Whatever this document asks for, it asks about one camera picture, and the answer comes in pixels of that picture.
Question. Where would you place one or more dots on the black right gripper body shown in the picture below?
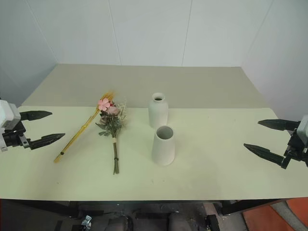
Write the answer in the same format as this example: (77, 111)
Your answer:
(297, 150)

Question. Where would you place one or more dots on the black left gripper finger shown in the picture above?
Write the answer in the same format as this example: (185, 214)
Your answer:
(47, 139)
(36, 115)

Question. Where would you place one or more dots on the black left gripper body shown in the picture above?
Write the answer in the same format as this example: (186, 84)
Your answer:
(13, 138)

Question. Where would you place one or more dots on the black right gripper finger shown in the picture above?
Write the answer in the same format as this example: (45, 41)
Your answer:
(280, 124)
(267, 153)

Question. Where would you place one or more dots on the white cone-shaped ceramic vase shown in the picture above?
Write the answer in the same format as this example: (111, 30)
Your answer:
(163, 151)

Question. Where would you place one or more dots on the white bottle-shaped ceramic vase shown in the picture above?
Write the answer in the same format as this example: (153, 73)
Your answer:
(157, 113)

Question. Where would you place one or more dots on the yellow dried wheat stalk bundle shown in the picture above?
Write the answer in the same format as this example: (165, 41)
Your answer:
(79, 133)

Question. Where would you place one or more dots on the orange floor mat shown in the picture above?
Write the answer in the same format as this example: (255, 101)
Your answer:
(276, 216)

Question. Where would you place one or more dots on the pink dried flower bouquet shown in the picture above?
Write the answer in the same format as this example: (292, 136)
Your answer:
(113, 121)

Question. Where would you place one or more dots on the silver metal caster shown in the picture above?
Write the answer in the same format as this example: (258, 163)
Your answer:
(86, 220)

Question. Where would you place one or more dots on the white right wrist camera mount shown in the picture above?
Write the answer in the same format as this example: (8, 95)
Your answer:
(303, 130)

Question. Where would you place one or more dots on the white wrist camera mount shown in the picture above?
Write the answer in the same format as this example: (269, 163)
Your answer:
(8, 115)
(303, 130)

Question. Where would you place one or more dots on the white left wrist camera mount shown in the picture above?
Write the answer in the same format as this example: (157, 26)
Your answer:
(8, 115)

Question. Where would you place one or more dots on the black metal table frame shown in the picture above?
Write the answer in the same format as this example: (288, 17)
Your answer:
(144, 201)

